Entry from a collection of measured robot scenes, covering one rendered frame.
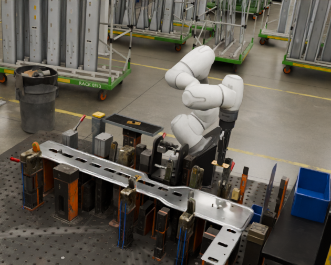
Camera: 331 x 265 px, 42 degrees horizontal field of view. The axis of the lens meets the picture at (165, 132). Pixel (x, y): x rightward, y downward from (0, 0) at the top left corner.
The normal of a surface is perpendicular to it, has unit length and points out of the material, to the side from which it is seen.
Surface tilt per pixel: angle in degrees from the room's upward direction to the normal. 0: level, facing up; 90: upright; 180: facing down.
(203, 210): 0
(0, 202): 0
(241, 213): 0
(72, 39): 87
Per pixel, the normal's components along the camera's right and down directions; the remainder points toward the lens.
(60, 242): 0.09, -0.91
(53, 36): -0.22, 0.31
